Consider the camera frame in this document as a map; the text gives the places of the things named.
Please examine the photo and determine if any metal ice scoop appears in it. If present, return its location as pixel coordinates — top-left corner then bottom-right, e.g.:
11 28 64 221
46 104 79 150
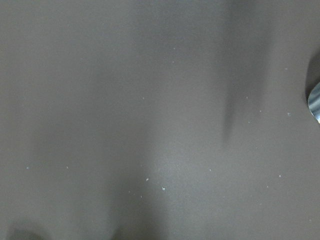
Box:
307 83 320 123

